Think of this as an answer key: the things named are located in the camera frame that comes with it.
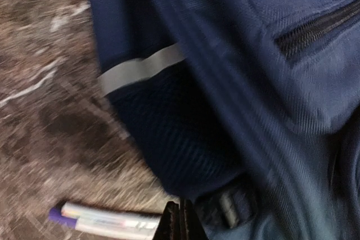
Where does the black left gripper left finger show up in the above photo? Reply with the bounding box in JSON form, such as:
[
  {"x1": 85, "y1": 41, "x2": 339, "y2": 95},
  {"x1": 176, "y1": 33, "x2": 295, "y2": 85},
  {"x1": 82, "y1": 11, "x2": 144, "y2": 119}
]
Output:
[{"x1": 153, "y1": 201, "x2": 180, "y2": 240}]

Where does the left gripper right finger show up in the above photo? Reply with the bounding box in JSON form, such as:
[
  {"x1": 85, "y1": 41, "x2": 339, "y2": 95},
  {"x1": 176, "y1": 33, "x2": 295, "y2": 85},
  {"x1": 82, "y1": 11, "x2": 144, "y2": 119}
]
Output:
[{"x1": 179, "y1": 199, "x2": 208, "y2": 240}]

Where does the blue cap marker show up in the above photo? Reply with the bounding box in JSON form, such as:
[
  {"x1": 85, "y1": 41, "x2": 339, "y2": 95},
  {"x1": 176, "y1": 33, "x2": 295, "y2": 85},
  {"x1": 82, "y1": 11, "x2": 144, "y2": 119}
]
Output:
[{"x1": 48, "y1": 202, "x2": 161, "y2": 239}]

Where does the navy blue student backpack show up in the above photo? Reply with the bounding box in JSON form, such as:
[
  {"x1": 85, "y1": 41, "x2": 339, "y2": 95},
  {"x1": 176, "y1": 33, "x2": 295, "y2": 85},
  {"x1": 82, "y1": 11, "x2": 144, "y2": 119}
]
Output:
[{"x1": 90, "y1": 0, "x2": 359, "y2": 239}]

